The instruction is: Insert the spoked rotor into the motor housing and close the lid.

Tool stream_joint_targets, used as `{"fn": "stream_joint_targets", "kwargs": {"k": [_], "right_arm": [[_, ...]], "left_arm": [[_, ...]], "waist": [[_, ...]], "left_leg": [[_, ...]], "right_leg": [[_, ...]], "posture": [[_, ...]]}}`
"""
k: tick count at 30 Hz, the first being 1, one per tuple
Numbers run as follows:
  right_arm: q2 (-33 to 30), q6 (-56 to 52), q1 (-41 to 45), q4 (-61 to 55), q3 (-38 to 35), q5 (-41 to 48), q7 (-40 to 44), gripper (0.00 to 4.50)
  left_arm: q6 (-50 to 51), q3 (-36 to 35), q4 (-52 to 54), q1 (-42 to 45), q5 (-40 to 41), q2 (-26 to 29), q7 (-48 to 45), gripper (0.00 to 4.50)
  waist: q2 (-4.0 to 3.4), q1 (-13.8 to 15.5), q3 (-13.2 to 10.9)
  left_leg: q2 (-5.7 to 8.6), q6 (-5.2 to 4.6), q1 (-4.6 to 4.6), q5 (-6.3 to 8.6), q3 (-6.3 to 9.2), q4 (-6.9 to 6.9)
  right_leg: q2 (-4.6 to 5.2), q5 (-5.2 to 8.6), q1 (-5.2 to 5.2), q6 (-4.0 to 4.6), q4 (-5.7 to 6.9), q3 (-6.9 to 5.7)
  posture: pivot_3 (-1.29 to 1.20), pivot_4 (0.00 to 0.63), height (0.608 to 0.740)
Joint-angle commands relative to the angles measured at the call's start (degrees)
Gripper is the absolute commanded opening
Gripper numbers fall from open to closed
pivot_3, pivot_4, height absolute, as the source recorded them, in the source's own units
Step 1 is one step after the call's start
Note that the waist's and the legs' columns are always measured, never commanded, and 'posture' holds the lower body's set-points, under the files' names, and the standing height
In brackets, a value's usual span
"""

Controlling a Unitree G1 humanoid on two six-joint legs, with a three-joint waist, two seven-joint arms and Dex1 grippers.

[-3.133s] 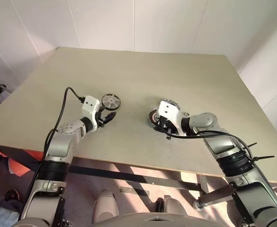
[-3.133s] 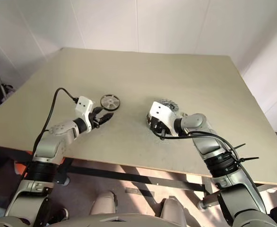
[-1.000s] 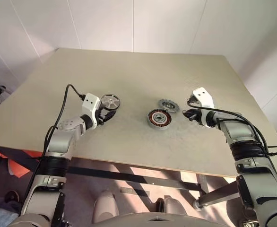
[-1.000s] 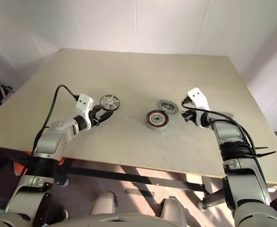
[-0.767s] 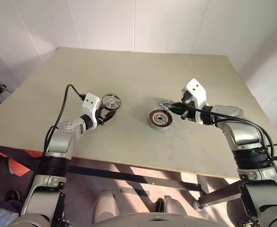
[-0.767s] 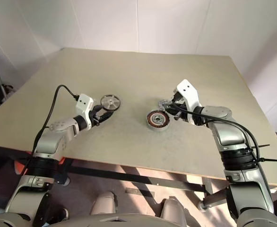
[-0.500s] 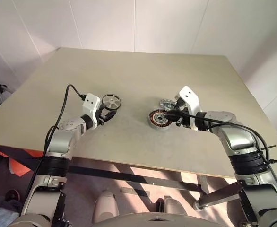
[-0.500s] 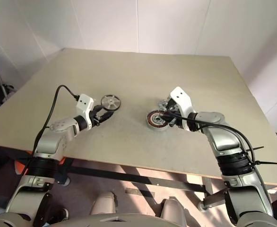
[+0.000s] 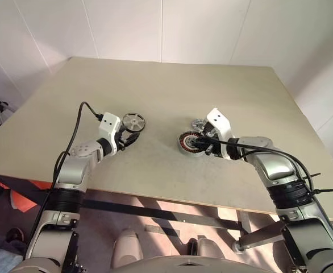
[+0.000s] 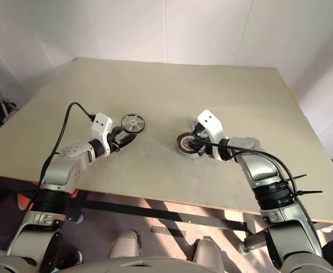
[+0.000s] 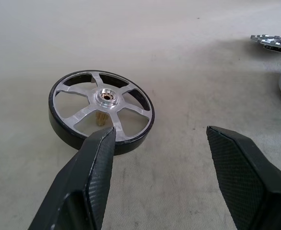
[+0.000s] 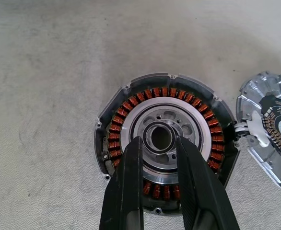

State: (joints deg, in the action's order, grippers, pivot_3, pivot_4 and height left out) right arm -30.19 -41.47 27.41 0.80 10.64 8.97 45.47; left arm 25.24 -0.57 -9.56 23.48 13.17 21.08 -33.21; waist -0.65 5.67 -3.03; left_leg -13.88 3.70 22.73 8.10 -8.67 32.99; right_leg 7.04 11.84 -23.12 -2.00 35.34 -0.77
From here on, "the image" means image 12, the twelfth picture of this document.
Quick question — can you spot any white motor wire bundle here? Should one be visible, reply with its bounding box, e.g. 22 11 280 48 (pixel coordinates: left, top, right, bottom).
233 121 252 139

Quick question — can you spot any motor housing with copper coils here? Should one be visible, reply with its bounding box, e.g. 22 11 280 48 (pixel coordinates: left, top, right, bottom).
94 73 241 216

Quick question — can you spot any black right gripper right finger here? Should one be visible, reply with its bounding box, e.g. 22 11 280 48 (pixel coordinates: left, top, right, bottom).
175 135 241 230

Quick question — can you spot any silver motor lid circuit board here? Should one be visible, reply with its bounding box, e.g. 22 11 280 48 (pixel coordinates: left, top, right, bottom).
235 70 281 194

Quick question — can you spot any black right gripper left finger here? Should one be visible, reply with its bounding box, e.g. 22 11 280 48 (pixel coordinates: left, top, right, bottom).
99 136 145 230

